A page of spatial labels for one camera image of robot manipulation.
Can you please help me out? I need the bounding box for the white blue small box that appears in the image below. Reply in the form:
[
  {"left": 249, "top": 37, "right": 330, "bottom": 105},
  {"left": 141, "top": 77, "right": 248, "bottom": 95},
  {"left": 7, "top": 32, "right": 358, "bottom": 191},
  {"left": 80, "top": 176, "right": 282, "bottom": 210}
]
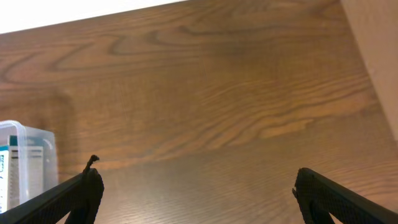
[{"left": 1, "top": 136, "right": 44, "bottom": 213}]

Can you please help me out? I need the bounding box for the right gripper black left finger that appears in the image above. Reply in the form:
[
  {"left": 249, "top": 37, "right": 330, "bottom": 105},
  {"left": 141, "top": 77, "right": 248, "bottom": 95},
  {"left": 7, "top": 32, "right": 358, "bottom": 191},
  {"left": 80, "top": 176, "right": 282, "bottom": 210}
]
[{"left": 1, "top": 155, "right": 104, "bottom": 224}]

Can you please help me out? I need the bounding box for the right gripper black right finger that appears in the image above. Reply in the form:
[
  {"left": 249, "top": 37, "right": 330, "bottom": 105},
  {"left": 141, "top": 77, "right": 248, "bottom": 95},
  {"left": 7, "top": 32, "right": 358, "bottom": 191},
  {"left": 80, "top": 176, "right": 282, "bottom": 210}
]
[{"left": 292, "top": 167, "right": 397, "bottom": 224}]

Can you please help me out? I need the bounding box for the clear plastic container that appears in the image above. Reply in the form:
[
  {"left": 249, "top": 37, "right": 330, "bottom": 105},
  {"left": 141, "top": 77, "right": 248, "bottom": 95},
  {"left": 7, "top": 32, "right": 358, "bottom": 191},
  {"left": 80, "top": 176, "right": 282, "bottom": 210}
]
[{"left": 1, "top": 120, "right": 58, "bottom": 213}]

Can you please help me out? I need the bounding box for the brown cardboard box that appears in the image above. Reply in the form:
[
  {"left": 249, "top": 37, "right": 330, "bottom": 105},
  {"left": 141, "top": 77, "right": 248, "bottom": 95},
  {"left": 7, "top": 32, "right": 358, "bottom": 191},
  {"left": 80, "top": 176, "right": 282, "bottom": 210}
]
[{"left": 341, "top": 0, "right": 397, "bottom": 139}]

